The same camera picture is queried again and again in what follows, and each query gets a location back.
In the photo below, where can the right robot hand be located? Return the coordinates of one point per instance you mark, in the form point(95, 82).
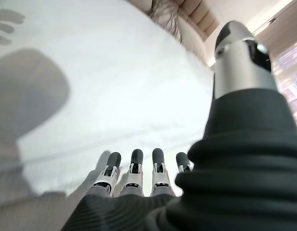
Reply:
point(235, 180)

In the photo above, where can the white duvet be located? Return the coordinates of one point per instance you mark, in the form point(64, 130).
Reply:
point(127, 84)

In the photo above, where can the sheer beige curtain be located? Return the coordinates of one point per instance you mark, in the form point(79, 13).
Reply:
point(290, 72)

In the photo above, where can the large beige pillow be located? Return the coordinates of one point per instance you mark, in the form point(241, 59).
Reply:
point(191, 36)

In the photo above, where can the brown tufted headboard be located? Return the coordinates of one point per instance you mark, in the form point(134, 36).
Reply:
point(201, 12)

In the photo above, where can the grey fringed macrame cushion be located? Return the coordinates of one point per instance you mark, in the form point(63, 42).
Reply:
point(166, 16)

